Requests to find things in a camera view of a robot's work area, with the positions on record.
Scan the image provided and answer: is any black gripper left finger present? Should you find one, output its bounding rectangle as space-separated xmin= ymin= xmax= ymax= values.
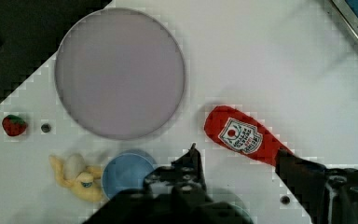
xmin=143 ymin=143 xmax=207 ymax=192

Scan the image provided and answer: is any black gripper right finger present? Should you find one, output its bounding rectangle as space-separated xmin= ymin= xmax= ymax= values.
xmin=275 ymin=149 xmax=358 ymax=224

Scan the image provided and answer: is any red ketchup bottle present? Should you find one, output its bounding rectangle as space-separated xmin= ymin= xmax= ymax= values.
xmin=204 ymin=105 xmax=292 ymax=166

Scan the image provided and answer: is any grey round plate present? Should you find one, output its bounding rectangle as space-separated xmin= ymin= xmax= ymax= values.
xmin=54 ymin=8 xmax=186 ymax=140

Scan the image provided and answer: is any yellow peeled banana toy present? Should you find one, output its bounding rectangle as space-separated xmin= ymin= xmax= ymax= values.
xmin=48 ymin=153 xmax=103 ymax=203

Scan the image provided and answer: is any small red strawberry toy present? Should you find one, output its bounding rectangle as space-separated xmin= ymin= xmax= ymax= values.
xmin=2 ymin=115 xmax=28 ymax=137

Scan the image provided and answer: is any green mug with handle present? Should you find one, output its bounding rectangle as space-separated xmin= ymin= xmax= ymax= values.
xmin=208 ymin=188 xmax=254 ymax=224

